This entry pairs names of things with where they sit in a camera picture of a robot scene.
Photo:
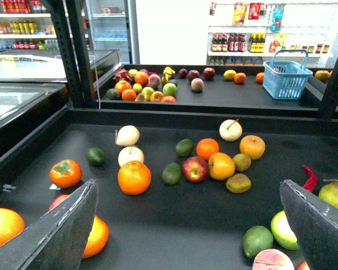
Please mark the glass top freezer chest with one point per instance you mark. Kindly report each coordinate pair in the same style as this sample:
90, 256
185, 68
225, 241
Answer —
34, 86

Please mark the small blue shopping basket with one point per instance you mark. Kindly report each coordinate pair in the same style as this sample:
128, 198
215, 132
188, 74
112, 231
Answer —
286, 80

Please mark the black perforated shelf post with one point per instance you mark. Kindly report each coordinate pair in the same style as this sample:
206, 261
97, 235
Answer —
67, 20

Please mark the orange rear shelf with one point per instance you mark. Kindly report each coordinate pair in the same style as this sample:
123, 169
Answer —
240, 78

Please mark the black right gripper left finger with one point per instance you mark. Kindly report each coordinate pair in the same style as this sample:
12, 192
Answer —
56, 240

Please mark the yellow orange apple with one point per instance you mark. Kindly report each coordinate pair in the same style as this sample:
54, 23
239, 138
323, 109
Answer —
253, 146
221, 166

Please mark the small orange tangerine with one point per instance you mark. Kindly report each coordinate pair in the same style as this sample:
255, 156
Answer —
206, 148

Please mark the peach rear shelf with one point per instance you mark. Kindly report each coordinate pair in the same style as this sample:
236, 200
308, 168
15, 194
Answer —
197, 85

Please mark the white pear with stem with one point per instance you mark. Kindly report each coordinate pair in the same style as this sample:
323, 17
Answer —
230, 130

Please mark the orange fruit far left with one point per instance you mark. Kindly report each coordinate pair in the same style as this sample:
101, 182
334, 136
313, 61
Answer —
11, 225

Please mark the green apple rear shelf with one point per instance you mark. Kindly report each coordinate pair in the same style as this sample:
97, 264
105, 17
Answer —
169, 89

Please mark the red chili pepper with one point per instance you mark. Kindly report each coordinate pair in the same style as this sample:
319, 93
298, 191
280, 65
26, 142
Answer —
312, 179

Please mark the red apple beside peach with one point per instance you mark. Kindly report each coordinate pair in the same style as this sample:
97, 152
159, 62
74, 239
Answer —
303, 266

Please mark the glass door drinks fridge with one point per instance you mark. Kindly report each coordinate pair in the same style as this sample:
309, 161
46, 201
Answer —
113, 25

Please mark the orange fruit behind finger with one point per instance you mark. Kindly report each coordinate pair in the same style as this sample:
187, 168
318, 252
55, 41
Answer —
97, 239

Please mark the brown kiwi upper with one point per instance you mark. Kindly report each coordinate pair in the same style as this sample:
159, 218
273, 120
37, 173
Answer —
242, 162

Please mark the red apple front left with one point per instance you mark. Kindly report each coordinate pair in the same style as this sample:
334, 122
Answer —
58, 201

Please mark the white wall shelf with bottles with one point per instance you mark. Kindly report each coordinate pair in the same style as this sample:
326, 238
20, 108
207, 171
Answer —
250, 32

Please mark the black front fruit shelf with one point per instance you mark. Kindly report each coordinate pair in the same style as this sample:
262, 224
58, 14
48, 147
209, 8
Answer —
184, 226

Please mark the bright green apple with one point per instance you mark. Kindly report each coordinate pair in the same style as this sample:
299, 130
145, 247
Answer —
282, 232

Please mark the dark red apple rear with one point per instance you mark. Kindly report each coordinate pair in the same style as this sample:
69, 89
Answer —
209, 73

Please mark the green lime lower middle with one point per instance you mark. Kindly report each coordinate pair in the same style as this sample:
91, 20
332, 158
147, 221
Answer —
171, 174

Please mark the pink peach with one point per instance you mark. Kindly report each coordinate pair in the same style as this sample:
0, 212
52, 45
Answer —
272, 259

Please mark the red yellow apple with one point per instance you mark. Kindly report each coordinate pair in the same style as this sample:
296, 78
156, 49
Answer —
195, 169

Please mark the orange persimmon green calyx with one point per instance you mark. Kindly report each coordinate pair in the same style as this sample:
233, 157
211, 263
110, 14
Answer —
66, 173

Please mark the green lime upper middle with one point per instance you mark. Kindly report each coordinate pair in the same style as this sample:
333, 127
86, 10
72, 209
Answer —
184, 147

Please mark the black fruit shelf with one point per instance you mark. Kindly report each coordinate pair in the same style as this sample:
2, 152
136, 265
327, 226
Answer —
225, 97
184, 226

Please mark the yellow green pear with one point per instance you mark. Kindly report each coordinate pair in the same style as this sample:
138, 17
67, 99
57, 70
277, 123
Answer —
329, 192

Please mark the white pear front left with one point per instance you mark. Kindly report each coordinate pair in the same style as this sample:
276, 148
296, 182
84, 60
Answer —
130, 153

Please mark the black rear fruit shelf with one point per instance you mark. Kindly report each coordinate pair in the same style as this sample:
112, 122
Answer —
225, 97

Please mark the yellow banana bunch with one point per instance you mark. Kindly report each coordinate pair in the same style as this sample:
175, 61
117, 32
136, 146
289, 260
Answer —
167, 74

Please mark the yellow orange apple rear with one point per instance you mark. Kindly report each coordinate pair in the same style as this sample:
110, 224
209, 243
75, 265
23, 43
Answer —
253, 146

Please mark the green lime front right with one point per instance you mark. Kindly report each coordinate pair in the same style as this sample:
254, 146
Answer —
257, 239

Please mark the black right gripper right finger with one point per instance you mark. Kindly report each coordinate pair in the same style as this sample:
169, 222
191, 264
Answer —
314, 223

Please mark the green lime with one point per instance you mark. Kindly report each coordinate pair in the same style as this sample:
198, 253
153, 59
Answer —
257, 239
171, 174
184, 147

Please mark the dark green avocado left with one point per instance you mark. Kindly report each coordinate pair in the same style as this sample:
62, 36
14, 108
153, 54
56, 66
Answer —
95, 156

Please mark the brown kiwi lower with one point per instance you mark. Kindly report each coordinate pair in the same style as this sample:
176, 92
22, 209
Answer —
238, 183

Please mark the yellow orange apple centre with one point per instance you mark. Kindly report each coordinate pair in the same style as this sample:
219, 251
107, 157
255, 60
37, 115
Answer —
221, 166

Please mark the white pear rear left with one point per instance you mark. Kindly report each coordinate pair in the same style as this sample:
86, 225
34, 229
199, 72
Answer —
127, 136

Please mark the brown kiwi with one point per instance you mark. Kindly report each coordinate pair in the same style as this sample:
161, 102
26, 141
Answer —
242, 162
238, 183

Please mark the large orange with knob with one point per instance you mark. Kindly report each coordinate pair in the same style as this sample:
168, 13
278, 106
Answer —
134, 177

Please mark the yellow lemon rear shelf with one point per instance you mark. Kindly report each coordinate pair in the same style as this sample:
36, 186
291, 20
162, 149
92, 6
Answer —
229, 75

